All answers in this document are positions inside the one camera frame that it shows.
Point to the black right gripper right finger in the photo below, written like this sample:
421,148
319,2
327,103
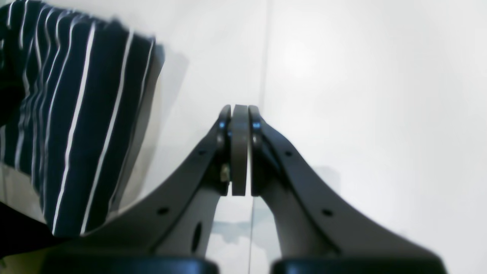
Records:
318,232

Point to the navy white striped t-shirt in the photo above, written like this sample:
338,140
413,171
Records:
71,89

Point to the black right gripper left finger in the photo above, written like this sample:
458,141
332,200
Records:
168,231

